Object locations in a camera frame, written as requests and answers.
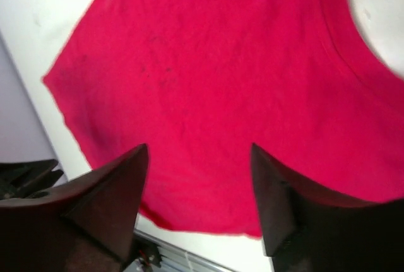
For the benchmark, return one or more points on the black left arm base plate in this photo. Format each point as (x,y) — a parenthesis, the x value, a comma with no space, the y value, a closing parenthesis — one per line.
(144,255)

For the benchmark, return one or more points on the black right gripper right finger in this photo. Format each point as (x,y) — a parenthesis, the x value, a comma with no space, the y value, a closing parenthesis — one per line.
(308,227)

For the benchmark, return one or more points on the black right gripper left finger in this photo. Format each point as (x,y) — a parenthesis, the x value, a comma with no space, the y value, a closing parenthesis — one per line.
(86,224)

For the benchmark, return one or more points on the red t shirt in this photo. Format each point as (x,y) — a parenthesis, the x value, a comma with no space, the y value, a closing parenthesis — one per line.
(200,81)

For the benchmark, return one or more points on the aluminium table edge rail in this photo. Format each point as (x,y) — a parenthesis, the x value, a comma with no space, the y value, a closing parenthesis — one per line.
(177,259)

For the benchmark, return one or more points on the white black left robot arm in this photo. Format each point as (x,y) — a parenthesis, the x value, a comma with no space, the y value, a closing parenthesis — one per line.
(22,179)

